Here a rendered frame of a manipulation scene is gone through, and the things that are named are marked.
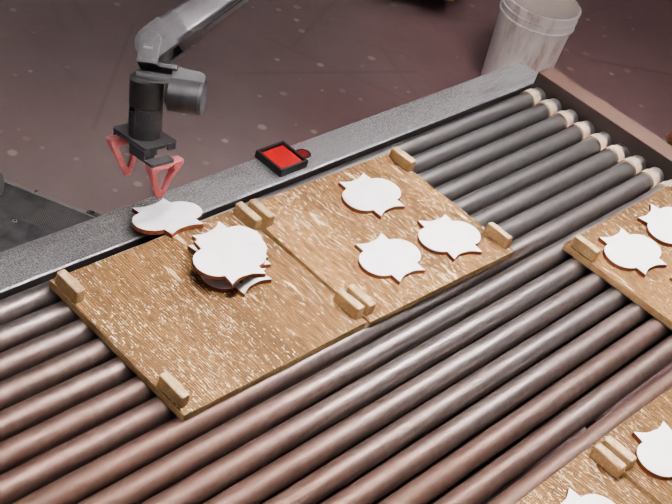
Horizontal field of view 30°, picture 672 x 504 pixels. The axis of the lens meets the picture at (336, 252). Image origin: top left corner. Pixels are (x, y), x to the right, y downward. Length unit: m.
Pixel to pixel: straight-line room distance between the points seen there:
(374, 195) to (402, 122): 0.35
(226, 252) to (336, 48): 2.77
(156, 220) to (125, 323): 0.28
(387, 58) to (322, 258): 2.68
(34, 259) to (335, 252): 0.54
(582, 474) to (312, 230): 0.67
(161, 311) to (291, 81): 2.58
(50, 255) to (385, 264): 0.59
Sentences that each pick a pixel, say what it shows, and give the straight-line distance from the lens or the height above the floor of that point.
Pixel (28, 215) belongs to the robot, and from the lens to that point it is 3.33.
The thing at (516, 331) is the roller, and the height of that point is 0.92.
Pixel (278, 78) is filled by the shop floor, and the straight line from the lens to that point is 4.57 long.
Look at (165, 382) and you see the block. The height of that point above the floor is 0.96.
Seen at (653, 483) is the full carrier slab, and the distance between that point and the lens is 2.12.
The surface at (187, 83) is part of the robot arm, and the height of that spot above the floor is 1.22.
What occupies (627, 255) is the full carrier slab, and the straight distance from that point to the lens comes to 2.56.
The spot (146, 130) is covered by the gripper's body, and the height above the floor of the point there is 1.13.
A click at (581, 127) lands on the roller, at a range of 2.96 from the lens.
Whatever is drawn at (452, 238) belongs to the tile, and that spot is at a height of 0.95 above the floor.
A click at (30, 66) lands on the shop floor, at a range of 4.36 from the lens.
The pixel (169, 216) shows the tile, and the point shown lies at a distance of 2.27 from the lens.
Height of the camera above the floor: 2.33
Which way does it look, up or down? 38 degrees down
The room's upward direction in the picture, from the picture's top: 18 degrees clockwise
